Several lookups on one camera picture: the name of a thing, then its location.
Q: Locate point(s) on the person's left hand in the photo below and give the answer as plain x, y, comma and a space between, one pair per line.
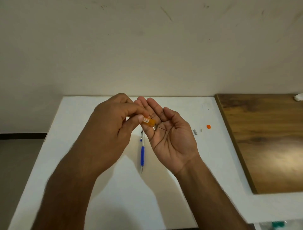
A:
104, 132

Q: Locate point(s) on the person's right hand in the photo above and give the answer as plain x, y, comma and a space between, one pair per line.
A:
174, 144

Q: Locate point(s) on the person's right thumb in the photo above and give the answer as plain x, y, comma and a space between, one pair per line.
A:
176, 117

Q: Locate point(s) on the person's left thumb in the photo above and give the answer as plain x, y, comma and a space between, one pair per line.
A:
133, 122

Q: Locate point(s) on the person's right middle finger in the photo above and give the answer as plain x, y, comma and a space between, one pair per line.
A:
141, 102

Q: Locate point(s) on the orange pencil lead tube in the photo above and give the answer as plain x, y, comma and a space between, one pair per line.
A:
149, 122

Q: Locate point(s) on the person's left forearm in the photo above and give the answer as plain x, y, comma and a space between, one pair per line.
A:
71, 189

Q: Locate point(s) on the person's right forearm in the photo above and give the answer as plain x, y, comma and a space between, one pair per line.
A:
208, 199

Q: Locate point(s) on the thin black pencil lead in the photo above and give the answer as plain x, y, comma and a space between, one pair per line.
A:
162, 128

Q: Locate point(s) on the small grey metal sleeve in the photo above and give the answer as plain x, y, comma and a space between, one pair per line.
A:
195, 132

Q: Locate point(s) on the blue white mechanical pencil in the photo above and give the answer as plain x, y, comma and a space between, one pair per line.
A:
142, 154

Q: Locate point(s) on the brown wooden board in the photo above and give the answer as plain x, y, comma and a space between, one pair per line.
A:
267, 142

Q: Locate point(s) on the white crumpled object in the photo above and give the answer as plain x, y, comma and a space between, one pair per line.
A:
299, 97

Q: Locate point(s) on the clear bag with green item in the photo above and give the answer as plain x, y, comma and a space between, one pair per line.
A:
275, 225

